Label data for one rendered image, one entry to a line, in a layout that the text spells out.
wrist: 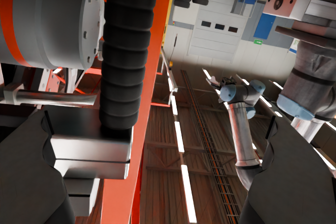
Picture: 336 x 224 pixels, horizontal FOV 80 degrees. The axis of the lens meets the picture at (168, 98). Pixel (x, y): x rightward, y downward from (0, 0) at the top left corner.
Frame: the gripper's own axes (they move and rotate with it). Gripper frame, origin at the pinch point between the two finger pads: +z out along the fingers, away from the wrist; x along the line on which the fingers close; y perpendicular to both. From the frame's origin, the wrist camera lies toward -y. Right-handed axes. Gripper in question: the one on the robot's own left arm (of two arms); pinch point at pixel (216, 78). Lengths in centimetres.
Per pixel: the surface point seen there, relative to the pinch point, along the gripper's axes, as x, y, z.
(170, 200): -158, -709, 220
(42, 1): 75, 55, -63
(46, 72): 82, 32, -41
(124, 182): 60, -34, -39
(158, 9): 50, 45, -25
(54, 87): 82, 25, -38
